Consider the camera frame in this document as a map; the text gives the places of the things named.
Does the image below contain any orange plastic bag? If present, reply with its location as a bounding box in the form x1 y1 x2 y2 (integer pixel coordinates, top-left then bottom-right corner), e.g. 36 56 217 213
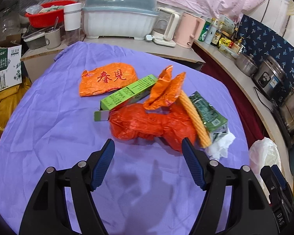
109 103 197 152

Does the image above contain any small steel pot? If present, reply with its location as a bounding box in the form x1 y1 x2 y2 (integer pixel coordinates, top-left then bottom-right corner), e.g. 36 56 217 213
235 53 258 77

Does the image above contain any steel rice cooker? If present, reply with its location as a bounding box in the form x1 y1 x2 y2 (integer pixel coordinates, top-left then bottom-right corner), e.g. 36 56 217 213
252 55 286 99

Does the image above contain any navy floral cloth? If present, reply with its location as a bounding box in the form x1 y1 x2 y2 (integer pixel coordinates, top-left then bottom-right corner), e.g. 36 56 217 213
238 15 294 90

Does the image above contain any white milk carton box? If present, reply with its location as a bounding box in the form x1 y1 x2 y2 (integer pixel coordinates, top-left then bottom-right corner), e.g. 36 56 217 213
0 45 22 91

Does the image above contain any purple tablecloth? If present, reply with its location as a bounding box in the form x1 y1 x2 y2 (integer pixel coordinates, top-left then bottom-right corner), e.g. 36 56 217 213
0 41 251 235

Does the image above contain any white tea box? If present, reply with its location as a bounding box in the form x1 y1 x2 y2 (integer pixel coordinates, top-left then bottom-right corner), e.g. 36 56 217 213
219 14 235 34

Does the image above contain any soy sauce bottle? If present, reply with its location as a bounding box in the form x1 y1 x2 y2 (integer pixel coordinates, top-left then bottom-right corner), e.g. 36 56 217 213
210 22 224 46

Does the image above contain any dish box with blue lid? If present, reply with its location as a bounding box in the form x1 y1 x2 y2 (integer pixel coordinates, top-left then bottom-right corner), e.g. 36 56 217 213
82 0 159 40

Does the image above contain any black power cable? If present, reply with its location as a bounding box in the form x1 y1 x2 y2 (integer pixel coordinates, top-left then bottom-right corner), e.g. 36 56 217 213
253 85 276 108

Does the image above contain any orange wrapper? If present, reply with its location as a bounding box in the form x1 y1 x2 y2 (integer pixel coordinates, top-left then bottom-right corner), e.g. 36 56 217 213
143 65 186 110

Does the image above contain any green cardboard box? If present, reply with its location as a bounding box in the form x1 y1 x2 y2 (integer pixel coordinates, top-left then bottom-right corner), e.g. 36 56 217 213
94 74 158 121

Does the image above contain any white plastic cup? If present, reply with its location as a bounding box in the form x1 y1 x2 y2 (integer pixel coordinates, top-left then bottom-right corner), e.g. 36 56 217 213
64 3 83 31

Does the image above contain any white tissue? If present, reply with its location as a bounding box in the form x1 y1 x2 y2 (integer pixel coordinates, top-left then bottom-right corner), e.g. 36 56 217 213
205 130 236 161

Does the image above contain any white thermos bottle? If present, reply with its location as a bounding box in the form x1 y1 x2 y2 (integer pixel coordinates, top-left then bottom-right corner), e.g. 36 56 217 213
204 19 218 45

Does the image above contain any red cabinet curtain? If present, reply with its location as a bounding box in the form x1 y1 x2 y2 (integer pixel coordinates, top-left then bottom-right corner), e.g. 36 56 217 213
192 45 268 147

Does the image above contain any orange printed fruit bag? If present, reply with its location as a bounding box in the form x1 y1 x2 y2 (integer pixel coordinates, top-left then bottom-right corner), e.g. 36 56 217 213
79 63 138 97

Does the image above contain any white lined trash bin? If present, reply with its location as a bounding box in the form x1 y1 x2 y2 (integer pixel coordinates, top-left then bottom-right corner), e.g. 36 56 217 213
249 137 282 199

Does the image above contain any green white milk carton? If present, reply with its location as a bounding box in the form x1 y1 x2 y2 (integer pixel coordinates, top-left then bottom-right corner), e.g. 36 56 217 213
189 91 228 143

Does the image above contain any red plastic basin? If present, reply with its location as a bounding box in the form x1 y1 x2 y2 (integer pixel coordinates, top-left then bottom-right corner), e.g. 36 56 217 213
25 0 76 28

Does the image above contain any white glass kettle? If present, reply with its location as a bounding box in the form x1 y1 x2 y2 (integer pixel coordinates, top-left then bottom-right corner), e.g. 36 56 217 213
145 7 180 48

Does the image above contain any pink electric kettle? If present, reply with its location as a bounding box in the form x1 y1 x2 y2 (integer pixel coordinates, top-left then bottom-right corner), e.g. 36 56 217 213
174 12 205 48

